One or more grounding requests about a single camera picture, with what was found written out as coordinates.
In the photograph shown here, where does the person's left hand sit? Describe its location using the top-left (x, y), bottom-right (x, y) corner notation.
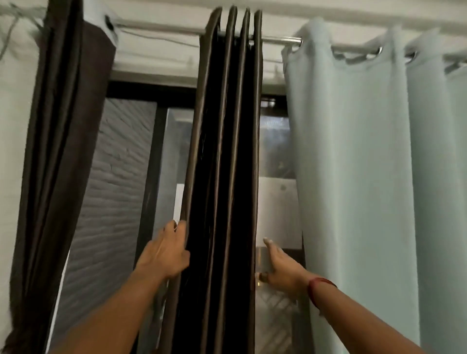
top-left (135, 220), bottom-right (191, 282)

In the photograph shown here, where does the person's right hand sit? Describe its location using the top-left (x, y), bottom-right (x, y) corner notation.
top-left (255, 237), bottom-right (313, 301)

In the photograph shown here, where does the brown satin curtain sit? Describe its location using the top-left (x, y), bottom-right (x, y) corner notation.
top-left (1, 0), bottom-right (117, 354)
top-left (159, 5), bottom-right (264, 354)

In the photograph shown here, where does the pale green curtain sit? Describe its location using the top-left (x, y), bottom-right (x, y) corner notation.
top-left (281, 16), bottom-right (467, 354)

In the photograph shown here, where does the person's left forearm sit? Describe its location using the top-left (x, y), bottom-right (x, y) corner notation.
top-left (47, 268), bottom-right (172, 354)

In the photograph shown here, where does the person's right forearm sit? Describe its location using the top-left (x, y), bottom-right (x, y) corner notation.
top-left (313, 283), bottom-right (428, 354)

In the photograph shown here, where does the white paper sheet with drawing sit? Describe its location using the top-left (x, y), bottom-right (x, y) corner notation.
top-left (257, 177), bottom-right (304, 249)

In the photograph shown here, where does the metal curtain rod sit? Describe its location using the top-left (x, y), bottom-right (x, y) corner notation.
top-left (113, 21), bottom-right (467, 65)

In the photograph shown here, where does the red thread bracelet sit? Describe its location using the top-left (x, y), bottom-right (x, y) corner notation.
top-left (307, 277), bottom-right (338, 318)

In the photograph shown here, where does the black window frame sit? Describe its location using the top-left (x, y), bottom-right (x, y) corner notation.
top-left (104, 80), bottom-right (311, 354)

